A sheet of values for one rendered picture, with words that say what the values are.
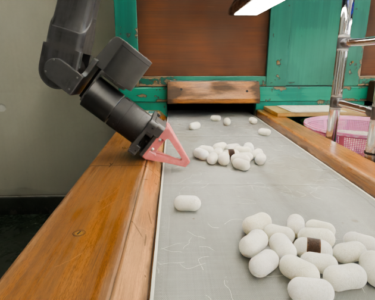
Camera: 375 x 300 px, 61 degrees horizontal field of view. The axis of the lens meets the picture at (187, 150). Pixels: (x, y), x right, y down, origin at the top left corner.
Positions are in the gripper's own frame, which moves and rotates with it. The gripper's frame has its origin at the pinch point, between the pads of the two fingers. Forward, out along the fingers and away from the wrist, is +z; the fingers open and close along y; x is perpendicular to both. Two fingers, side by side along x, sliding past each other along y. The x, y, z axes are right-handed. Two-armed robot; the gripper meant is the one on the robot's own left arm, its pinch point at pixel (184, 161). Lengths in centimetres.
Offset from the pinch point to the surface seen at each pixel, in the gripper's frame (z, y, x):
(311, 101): 33, 55, -31
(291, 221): 8.7, -22.4, -6.9
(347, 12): 9.1, 13.0, -40.9
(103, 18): -55, 133, -6
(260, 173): 11.2, -2.3, -6.8
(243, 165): 8.1, -1.5, -6.0
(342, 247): 11.0, -27.6, -8.7
